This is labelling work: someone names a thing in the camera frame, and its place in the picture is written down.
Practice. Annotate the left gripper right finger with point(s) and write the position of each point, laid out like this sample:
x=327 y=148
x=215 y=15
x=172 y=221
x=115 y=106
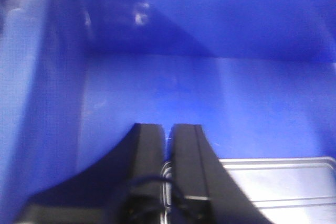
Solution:
x=209 y=192

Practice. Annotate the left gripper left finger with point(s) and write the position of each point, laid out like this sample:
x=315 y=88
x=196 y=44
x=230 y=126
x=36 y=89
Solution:
x=122 y=187

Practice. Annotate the silver metal tray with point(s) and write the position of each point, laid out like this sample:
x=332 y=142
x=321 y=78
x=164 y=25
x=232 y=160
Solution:
x=287 y=190

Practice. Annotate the blue bin lower centre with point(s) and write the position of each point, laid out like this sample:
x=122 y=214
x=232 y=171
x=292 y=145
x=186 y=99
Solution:
x=76 y=75

